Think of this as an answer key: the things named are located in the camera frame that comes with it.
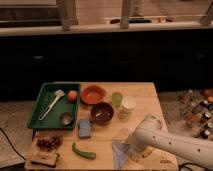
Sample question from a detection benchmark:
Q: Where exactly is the light blue towel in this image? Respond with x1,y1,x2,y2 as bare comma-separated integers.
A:
112,141,130,170

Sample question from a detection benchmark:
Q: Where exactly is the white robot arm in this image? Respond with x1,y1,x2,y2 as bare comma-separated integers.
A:
128,115,213,170

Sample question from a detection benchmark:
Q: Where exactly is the orange bowl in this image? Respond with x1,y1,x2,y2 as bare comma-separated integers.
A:
80,85,106,105

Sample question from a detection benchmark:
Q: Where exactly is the dark purple bowl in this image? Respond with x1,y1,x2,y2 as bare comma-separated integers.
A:
90,102,114,125

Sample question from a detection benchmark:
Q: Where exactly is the light green cup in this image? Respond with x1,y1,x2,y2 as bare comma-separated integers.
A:
111,92,123,107

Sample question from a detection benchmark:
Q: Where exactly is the orange fruit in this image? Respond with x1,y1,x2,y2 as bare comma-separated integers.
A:
67,90,77,102

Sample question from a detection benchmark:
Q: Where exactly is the blue sponge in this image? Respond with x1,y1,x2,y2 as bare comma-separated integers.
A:
78,119,91,139

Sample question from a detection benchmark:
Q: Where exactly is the white dish brush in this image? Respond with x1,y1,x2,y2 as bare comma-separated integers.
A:
39,89,65,120

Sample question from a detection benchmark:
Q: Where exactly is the small metal cup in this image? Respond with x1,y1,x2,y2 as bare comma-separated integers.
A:
59,112,73,126

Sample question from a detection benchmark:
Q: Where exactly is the green plastic tray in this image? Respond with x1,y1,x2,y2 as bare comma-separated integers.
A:
27,83,81,130

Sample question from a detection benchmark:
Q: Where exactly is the green chili pepper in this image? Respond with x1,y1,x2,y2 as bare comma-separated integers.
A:
72,142,96,160

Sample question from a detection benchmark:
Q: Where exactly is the yellow corn cob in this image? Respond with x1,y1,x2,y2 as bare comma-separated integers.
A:
142,147,154,158

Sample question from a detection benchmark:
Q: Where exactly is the bunch of dark grapes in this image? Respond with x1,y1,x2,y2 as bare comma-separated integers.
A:
37,136,62,151

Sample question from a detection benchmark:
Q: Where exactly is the brown wooden block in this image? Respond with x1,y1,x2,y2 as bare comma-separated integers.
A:
30,151,59,167

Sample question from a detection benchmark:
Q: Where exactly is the black cable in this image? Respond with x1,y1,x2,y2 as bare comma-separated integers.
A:
0,127,27,161

